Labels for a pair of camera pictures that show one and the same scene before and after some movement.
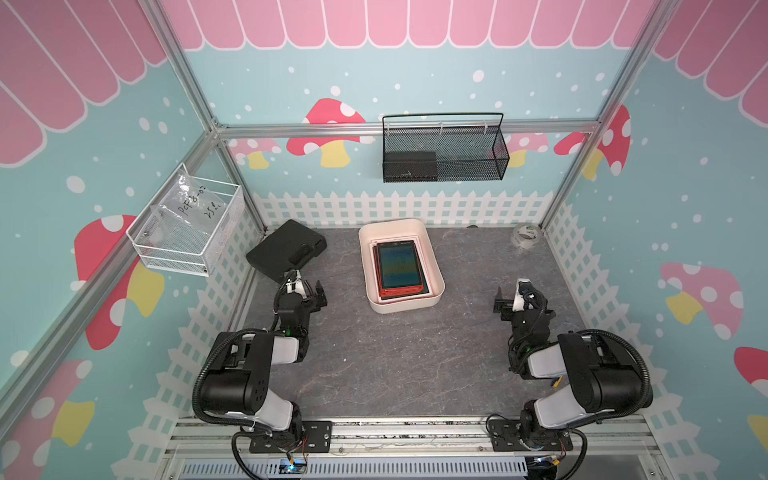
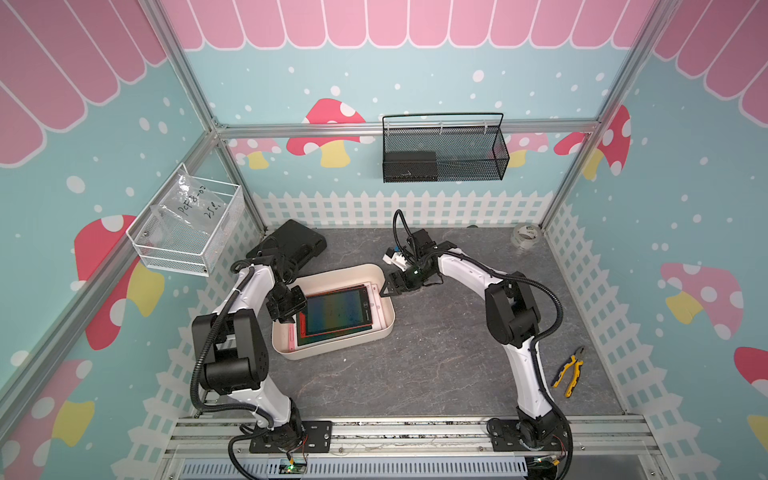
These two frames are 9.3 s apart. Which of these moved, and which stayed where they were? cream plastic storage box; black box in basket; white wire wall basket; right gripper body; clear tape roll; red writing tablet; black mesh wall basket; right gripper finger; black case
Moved: right gripper body; red writing tablet; right gripper finger; cream plastic storage box
Stayed: clear tape roll; black box in basket; black mesh wall basket; white wire wall basket; black case
